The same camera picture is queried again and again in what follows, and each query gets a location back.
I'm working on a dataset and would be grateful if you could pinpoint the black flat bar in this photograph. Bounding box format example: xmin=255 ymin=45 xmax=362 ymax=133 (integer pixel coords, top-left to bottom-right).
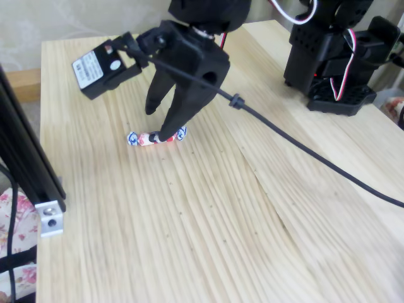
xmin=0 ymin=245 xmax=38 ymax=274

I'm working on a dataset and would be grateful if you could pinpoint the red white servo wire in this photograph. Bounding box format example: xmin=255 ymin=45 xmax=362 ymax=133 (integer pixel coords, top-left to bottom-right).
xmin=329 ymin=28 xmax=358 ymax=102
xmin=270 ymin=0 xmax=318 ymax=26

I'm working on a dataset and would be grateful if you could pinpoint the thick black cable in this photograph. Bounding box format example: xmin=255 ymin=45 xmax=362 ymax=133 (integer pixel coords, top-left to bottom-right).
xmin=0 ymin=163 xmax=19 ymax=300

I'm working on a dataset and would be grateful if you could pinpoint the floral fabric cushion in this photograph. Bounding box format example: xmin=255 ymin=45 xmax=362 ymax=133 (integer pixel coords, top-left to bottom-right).
xmin=0 ymin=188 xmax=39 ymax=300
xmin=381 ymin=97 xmax=404 ymax=128

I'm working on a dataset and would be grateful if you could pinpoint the camera stand profile bar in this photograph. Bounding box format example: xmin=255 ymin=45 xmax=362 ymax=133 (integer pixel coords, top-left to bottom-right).
xmin=0 ymin=62 xmax=68 ymax=213

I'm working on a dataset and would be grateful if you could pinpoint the silver metal corner bracket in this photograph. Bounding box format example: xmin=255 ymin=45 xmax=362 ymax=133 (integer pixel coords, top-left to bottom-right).
xmin=34 ymin=199 xmax=64 ymax=239

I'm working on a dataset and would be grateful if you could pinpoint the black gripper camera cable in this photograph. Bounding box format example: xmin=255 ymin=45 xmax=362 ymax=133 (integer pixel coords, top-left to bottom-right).
xmin=146 ymin=55 xmax=404 ymax=209

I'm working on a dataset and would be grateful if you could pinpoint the candy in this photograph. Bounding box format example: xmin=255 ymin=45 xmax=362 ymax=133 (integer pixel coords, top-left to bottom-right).
xmin=126 ymin=126 xmax=188 ymax=150

